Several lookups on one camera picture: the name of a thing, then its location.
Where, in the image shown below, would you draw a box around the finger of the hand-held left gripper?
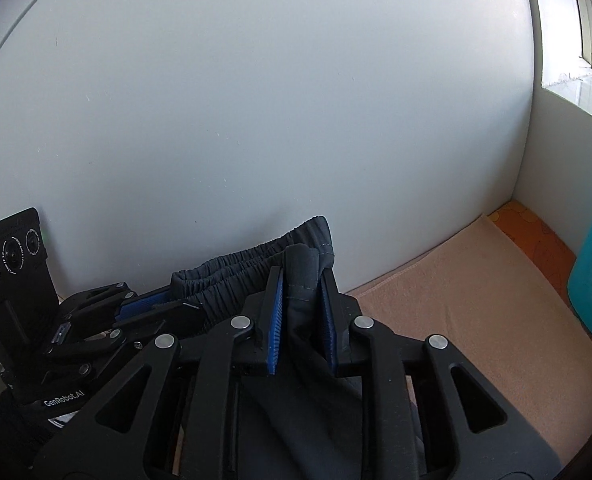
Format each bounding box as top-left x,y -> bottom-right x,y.
58,282 -> 177,322
46,301 -> 205,377

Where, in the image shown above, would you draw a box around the black pants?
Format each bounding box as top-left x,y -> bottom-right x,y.
168,215 -> 424,480

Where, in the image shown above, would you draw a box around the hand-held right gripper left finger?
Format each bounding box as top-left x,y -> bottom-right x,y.
31,266 -> 287,480

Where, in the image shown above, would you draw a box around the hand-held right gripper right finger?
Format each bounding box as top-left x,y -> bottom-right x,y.
318,266 -> 562,480

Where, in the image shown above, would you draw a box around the white board panel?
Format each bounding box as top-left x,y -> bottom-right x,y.
0,0 -> 537,311

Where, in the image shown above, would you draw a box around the beige towel mat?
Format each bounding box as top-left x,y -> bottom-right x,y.
166,214 -> 592,480

